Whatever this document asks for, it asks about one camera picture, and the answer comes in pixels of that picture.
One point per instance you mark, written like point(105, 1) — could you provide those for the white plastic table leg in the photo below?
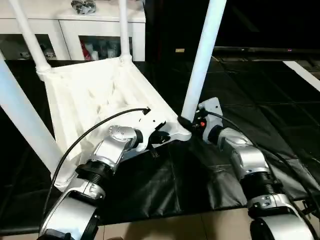
point(202, 55)
point(124, 30)
point(25, 115)
point(27, 35)

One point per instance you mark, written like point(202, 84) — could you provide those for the white plastic table top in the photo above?
point(100, 90)

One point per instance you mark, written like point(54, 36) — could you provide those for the black work mat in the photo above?
point(250, 110)

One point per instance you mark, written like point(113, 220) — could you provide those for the small gold label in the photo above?
point(180, 50)

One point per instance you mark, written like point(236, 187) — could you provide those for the black flat bar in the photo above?
point(265, 50)

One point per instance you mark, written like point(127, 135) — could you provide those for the red bottle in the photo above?
point(84, 51)

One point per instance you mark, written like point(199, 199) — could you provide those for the white board strip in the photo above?
point(302, 74)

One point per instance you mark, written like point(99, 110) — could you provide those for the white cabinet with glass doors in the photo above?
point(65, 25)

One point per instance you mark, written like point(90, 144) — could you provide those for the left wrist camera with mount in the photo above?
point(150, 122)

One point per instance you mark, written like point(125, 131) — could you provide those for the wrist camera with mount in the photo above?
point(211, 110)
point(150, 122)

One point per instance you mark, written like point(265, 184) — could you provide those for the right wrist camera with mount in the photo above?
point(211, 110)

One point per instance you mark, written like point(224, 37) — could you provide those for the black metal frame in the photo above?
point(311, 206)

